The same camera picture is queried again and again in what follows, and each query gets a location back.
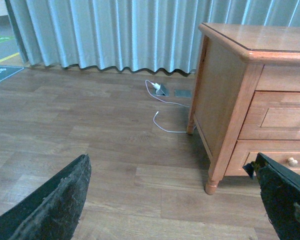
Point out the white plug in floor socket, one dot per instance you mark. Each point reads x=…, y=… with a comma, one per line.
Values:
x=156, y=86

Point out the grey pop-up floor socket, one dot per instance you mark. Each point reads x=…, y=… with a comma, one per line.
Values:
x=162, y=92

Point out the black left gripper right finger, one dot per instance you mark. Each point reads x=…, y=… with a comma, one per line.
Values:
x=280, y=194

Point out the wooden drawer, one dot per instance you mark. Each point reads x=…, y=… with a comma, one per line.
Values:
x=272, y=116
x=285, y=152

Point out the closed metal floor plate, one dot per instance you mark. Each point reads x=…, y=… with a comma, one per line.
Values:
x=180, y=93

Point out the wooden nightstand cabinet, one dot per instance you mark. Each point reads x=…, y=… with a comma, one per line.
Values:
x=235, y=62

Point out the grey pleated curtain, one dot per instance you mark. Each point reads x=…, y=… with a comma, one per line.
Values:
x=134, y=34

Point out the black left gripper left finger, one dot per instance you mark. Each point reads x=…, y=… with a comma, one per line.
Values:
x=53, y=211

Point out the grey floor sign mat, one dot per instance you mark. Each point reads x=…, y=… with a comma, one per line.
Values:
x=8, y=71

